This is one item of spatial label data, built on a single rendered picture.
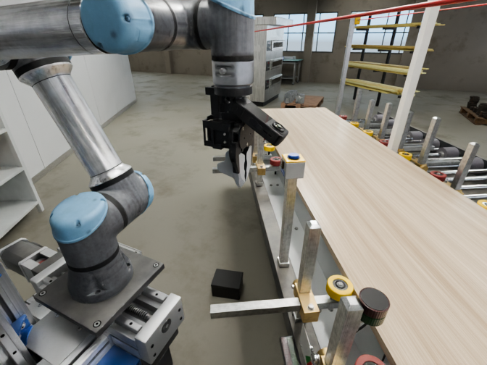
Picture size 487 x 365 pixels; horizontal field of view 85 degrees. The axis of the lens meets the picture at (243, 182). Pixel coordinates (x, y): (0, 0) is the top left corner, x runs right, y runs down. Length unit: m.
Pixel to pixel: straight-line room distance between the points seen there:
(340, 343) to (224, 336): 1.22
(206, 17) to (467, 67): 11.65
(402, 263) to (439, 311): 0.18
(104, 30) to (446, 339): 1.00
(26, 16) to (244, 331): 1.74
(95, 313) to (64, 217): 0.24
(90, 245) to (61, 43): 0.40
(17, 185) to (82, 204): 2.78
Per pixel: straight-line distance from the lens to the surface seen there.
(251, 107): 0.51
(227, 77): 0.49
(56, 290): 0.86
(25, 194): 3.49
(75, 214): 0.68
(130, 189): 0.75
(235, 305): 0.94
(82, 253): 0.70
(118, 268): 0.75
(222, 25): 0.49
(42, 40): 0.53
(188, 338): 1.89
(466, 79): 12.05
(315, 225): 0.79
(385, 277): 1.04
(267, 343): 1.85
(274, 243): 1.35
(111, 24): 0.40
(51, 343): 0.88
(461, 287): 1.14
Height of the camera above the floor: 1.59
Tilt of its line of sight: 29 degrees down
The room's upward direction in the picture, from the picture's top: straight up
